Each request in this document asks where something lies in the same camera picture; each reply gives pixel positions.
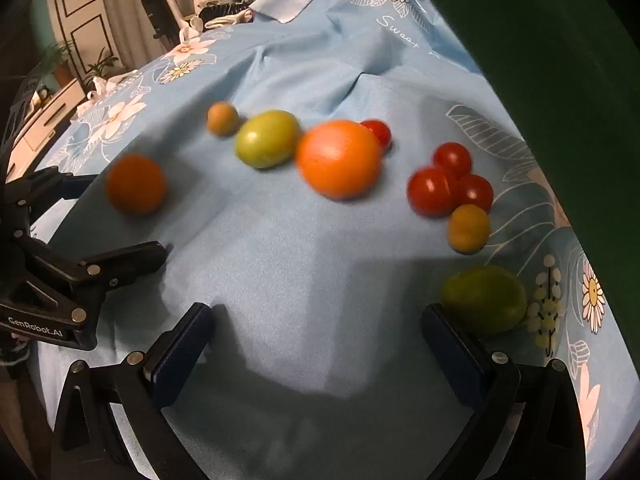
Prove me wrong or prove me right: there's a small orange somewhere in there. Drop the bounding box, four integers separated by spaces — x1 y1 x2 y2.
105 155 167 215

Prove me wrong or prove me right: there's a green plum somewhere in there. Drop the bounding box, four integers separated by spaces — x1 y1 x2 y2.
235 110 302 170
440 266 529 336

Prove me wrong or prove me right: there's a green bowl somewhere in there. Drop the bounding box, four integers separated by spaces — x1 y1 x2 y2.
400 0 640 376

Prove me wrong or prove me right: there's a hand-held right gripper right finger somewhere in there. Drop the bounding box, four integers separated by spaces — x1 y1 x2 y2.
421 303 593 480

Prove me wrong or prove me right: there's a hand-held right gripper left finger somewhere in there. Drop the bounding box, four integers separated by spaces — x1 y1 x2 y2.
50 302 217 480

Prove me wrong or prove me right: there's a green potted plant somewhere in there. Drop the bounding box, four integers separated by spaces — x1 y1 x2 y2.
30 42 73 86
82 47 121 91

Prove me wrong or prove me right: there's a red cherry tomato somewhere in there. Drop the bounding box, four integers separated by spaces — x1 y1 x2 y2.
407 166 456 218
360 119 392 151
452 174 495 213
432 142 473 177

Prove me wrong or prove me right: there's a small yellow kumquat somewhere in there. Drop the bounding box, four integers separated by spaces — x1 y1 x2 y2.
206 101 240 137
446 204 492 254

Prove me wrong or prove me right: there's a white crumpled cloth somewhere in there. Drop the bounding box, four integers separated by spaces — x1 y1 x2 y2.
190 7 256 31

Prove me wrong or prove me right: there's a large orange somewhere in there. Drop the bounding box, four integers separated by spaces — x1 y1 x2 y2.
295 120 383 201

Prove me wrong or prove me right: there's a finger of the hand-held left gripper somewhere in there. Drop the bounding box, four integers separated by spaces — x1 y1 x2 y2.
4 167 98 222
15 240 168 322

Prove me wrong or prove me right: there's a black tripod device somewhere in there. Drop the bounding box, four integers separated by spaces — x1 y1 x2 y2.
141 0 181 41

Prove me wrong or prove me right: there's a blue floral bedsheet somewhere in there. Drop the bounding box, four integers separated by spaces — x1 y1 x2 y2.
35 0 626 480

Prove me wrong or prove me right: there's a white cabinet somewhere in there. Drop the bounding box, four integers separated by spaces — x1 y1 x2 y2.
15 77 86 161

